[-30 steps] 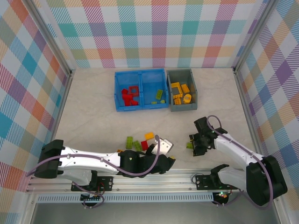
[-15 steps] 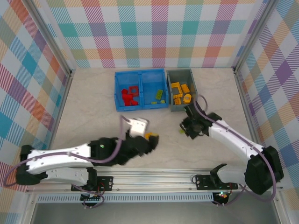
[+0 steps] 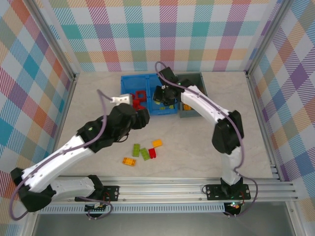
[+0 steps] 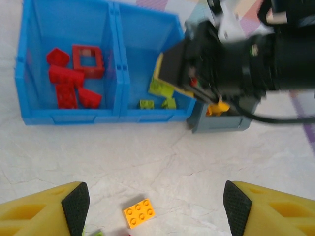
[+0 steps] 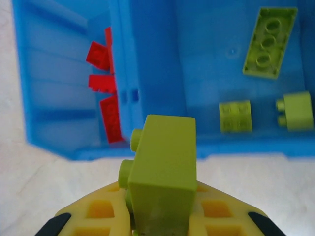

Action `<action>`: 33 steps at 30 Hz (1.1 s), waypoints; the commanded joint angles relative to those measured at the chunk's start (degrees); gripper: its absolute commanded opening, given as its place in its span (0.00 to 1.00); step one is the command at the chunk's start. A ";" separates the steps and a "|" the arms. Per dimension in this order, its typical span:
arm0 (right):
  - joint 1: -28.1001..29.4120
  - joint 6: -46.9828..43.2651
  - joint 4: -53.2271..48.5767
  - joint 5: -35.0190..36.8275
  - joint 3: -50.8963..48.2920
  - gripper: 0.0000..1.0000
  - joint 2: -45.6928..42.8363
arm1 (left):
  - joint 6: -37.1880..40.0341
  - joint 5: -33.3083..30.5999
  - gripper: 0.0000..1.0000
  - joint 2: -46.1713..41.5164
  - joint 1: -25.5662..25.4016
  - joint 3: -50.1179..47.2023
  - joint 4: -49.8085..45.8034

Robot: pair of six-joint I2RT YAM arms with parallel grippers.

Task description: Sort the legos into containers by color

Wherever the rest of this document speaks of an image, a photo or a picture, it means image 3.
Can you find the circuit board with lit LEDs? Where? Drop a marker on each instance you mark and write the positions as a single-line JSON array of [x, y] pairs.
[[233, 206]]

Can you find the orange lego brick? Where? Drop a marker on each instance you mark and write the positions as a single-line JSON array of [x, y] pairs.
[[187, 107], [157, 143], [129, 161]]

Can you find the grey metal panel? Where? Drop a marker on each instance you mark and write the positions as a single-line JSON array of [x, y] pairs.
[[160, 226]]

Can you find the grey plastic bin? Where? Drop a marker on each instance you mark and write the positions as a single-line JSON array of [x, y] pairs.
[[199, 81]]

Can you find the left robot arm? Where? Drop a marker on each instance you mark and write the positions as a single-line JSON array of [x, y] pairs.
[[69, 185]]

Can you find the aluminium frame post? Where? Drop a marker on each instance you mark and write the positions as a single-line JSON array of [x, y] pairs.
[[268, 39], [54, 39]]

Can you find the blue double-compartment bin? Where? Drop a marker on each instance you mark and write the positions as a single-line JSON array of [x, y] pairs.
[[128, 83]]

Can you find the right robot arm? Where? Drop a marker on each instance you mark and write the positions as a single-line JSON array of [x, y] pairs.
[[229, 137]]

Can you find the red lego brick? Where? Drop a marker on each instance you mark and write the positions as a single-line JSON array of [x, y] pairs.
[[137, 104], [152, 153]]

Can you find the green lego brick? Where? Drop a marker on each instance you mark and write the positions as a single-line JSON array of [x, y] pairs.
[[136, 150], [145, 154]]

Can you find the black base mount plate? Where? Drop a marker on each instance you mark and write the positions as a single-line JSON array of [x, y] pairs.
[[112, 193], [215, 193]]

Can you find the small black circuit board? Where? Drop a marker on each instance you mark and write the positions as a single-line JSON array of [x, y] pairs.
[[97, 208]]

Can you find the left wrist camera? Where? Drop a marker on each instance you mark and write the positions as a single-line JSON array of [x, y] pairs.
[[123, 98]]

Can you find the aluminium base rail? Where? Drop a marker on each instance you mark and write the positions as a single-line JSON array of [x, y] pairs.
[[160, 190]]

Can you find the aluminium side rail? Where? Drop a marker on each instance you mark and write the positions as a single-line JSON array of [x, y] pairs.
[[67, 103], [256, 103]]

